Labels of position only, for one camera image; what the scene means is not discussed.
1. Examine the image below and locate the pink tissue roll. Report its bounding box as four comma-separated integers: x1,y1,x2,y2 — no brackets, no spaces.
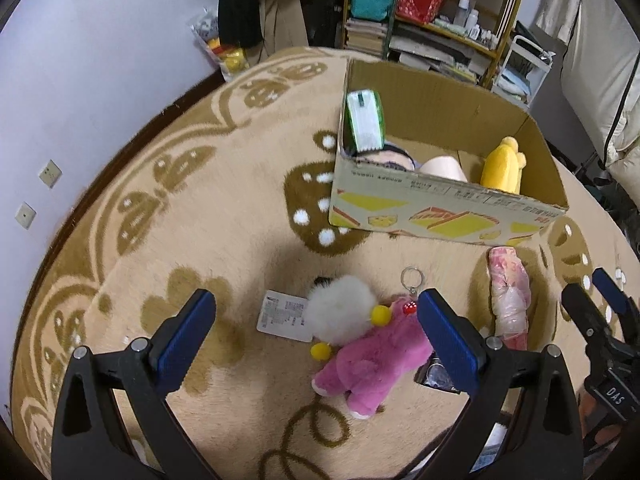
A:
488,247,532,351

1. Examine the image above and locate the black Face tissue pack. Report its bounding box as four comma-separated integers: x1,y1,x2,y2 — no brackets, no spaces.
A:
413,353,460,394

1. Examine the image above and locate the yellow plush toy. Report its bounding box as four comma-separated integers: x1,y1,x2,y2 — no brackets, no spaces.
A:
480,136,526,194

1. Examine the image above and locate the pink plush bear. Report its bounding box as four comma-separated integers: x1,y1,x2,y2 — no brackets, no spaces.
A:
311,296,433,419

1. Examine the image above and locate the white fluffy plush toy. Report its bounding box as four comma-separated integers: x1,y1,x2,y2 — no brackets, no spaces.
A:
304,275,393,362

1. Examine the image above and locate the green tissue pack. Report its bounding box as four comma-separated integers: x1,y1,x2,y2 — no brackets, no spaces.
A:
346,89,385,154

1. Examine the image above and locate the pale pink plush in box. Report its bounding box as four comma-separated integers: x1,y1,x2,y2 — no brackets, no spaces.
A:
356,143,468,182

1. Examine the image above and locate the white paper tag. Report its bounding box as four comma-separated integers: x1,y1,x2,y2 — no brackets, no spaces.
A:
256,290,312,342

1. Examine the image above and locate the white rolling cart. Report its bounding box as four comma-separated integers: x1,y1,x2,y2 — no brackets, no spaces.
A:
491,35,555,110

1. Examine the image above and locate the cardboard box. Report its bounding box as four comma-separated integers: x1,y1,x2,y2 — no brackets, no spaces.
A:
329,60,568,246

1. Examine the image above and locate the beige patterned carpet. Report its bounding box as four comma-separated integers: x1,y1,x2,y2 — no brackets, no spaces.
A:
8,45,640,480

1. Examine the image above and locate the stack of books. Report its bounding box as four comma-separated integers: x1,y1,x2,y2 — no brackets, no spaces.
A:
343,18,498,86

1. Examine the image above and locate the wooden shelf unit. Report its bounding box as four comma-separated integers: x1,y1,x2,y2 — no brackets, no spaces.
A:
340,0,533,90

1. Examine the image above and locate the plastic bag with toys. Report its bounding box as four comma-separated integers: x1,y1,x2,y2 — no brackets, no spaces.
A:
190,8,250,81

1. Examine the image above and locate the beige hanging coat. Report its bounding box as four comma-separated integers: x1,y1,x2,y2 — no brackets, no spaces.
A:
258,0,308,61

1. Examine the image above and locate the metal key ring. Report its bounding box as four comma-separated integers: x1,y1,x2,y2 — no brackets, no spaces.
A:
399,265,426,302

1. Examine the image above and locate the white wall socket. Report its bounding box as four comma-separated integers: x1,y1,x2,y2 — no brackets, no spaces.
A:
38,159,62,188
15,203,37,230

